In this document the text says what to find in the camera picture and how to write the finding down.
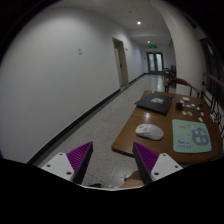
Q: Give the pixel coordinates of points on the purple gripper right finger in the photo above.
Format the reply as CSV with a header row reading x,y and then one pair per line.
x,y
153,166

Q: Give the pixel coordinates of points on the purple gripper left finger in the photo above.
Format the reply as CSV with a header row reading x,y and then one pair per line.
x,y
71,166

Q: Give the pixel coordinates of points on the white computer mouse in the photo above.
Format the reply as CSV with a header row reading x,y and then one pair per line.
x,y
149,131

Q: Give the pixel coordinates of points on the green mouse pad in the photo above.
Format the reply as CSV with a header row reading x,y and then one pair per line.
x,y
190,137

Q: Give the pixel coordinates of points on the wooden table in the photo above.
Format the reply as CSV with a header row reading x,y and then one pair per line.
x,y
165,123

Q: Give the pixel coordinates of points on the black laptop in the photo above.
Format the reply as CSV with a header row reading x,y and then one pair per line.
x,y
155,103

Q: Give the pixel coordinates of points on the small black box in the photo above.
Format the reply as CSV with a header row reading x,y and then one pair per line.
x,y
179,106

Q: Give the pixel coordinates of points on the white paper card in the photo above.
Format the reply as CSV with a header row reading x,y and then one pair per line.
x,y
185,98

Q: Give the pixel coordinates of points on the wooden chair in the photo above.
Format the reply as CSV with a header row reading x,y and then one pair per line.
x,y
170,73
182,83

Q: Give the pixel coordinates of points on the far wooden chair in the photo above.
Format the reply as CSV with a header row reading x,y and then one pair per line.
x,y
170,73

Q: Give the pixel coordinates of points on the double glass exit door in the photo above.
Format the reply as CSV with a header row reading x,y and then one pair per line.
x,y
155,63

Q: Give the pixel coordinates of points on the wooden handrail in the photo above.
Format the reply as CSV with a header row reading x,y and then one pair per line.
x,y
214,79

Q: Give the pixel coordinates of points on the green exit sign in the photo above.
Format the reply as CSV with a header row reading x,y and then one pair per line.
x,y
153,46

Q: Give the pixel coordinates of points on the beige side door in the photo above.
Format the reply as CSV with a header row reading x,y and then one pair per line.
x,y
121,62

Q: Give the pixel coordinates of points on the white wall switch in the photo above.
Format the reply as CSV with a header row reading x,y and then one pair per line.
x,y
79,51

